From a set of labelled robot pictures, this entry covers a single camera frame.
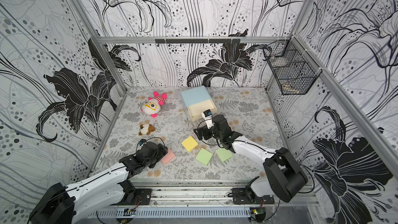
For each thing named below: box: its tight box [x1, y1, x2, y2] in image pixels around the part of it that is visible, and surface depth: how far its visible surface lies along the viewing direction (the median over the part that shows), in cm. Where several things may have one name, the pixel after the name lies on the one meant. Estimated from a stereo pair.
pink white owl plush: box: [140, 91, 168, 118], surface depth 103 cm
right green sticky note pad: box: [215, 147, 234, 163], surface depth 88 cm
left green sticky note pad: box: [195, 147, 213, 166], surface depth 88 cm
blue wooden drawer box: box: [180, 85, 218, 122], surface depth 96 cm
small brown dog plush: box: [138, 120, 155, 136], surface depth 97 cm
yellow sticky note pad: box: [181, 135, 199, 153], surface depth 93 cm
